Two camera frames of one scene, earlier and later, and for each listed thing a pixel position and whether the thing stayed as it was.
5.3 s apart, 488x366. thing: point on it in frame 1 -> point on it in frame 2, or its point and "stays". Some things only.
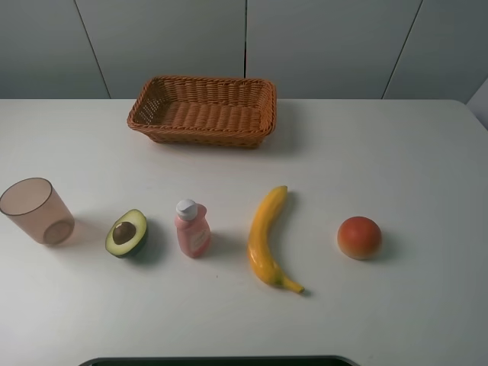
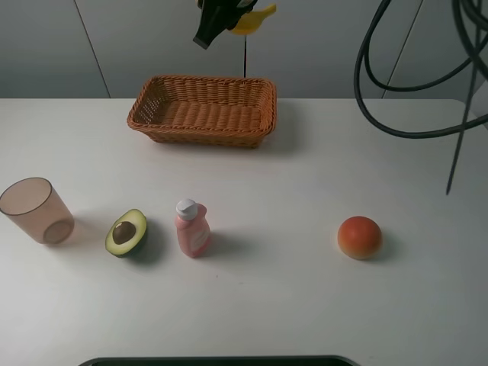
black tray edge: x=277 y=361 stays
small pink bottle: x=194 y=231 stays
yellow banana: x=258 y=247 -> x=251 y=21
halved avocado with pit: x=126 y=233 stays
